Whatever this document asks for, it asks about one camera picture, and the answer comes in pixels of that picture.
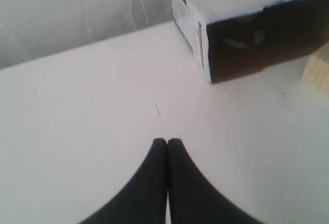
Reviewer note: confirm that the printed cardboard milk box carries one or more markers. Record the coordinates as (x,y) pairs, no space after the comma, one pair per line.
(233,38)

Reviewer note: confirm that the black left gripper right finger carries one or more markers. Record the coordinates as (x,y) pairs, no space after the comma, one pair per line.
(192,198)

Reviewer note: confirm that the light wooden cube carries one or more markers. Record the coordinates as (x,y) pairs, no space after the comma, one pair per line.
(316,70)

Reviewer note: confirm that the white backdrop curtain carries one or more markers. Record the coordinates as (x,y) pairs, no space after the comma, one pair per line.
(32,29)

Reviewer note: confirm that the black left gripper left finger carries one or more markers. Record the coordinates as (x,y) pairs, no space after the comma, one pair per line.
(144,198)

